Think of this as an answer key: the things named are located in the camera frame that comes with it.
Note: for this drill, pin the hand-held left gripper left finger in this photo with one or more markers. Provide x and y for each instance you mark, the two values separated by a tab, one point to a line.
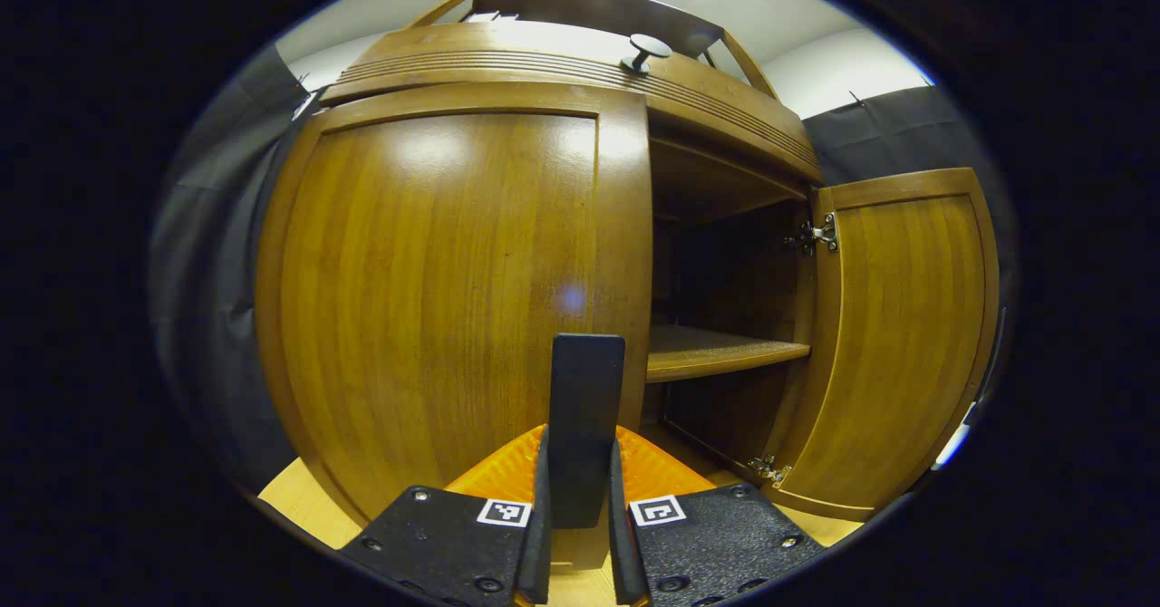
536	534

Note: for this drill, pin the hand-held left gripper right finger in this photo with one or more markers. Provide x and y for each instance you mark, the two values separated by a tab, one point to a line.
621	544

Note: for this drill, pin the wooden double-door shoe cabinet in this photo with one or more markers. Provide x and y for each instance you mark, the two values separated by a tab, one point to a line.
716	349

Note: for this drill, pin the wooden shoe cabinet door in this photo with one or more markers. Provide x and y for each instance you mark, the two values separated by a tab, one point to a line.
408	299
906	335

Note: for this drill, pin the metal door hinge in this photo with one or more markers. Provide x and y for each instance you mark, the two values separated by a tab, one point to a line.
816	234
768	469

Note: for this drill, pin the black backdrop cloth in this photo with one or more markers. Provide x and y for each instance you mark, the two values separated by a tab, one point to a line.
208	272

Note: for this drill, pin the round black drawer knob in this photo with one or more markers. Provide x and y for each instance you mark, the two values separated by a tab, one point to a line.
648	45

